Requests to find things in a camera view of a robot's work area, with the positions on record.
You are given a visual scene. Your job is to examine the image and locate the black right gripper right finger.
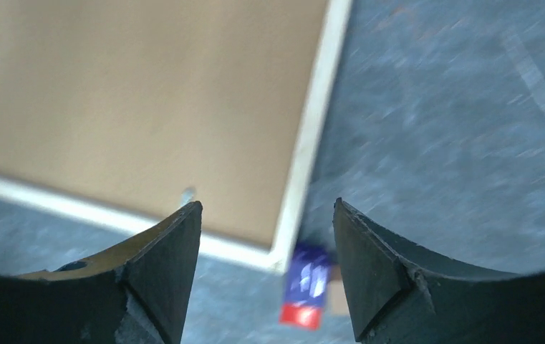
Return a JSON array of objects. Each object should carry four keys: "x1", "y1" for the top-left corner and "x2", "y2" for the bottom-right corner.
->
[{"x1": 333, "y1": 199, "x2": 545, "y2": 343}]

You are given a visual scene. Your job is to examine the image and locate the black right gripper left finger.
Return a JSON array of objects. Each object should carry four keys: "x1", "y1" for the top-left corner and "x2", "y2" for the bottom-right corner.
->
[{"x1": 0, "y1": 201, "x2": 203, "y2": 343}]

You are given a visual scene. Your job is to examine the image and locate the light wooden picture frame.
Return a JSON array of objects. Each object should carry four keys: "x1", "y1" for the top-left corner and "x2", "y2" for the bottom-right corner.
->
[{"x1": 0, "y1": 0, "x2": 352, "y2": 274}]

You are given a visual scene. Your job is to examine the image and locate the brown cardboard backing board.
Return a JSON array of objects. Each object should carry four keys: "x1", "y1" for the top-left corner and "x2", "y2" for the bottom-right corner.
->
[{"x1": 0, "y1": 1, "x2": 327, "y2": 246}]

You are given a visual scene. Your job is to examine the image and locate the small wooden cube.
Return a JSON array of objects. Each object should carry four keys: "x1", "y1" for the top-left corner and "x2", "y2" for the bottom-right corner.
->
[{"x1": 327, "y1": 279, "x2": 349, "y2": 316}]

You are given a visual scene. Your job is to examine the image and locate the red and purple block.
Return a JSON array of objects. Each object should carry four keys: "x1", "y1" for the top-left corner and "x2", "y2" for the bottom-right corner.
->
[{"x1": 279, "y1": 244, "x2": 330, "y2": 330}]

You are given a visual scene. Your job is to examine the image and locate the small metal retaining clip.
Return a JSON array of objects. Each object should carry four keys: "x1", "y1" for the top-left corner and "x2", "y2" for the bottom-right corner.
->
[{"x1": 179, "y1": 186, "x2": 196, "y2": 208}]

